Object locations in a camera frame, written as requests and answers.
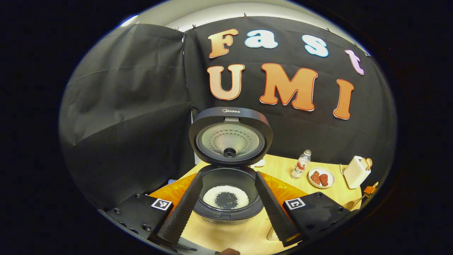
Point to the white toaster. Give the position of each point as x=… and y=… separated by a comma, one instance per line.
x=354, y=175

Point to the cream rectangular container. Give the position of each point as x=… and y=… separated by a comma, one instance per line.
x=272, y=234

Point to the row of cloth clips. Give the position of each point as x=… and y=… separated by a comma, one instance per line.
x=245, y=16

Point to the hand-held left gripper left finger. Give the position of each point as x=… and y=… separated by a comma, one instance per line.
x=184, y=209

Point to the black backdrop cloth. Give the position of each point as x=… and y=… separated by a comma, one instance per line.
x=124, y=106

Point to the wooden spoon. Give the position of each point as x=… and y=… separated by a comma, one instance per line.
x=350, y=204

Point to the black rice cooker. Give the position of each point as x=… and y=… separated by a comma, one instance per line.
x=212, y=118

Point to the white rice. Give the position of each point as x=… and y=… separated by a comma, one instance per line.
x=212, y=197

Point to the red-brown food piece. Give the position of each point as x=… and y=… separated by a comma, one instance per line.
x=324, y=180
x=315, y=177

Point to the clear drink bottle red label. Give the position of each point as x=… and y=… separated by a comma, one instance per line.
x=300, y=166

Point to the white round plate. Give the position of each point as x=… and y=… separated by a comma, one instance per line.
x=331, y=173

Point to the ceiling light panel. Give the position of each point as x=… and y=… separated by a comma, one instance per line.
x=128, y=20

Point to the toasted bread slice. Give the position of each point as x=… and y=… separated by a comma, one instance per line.
x=369, y=163
x=363, y=164

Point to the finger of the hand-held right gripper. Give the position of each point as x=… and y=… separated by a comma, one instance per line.
x=370, y=190

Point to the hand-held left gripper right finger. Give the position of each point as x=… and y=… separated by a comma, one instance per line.
x=274, y=209

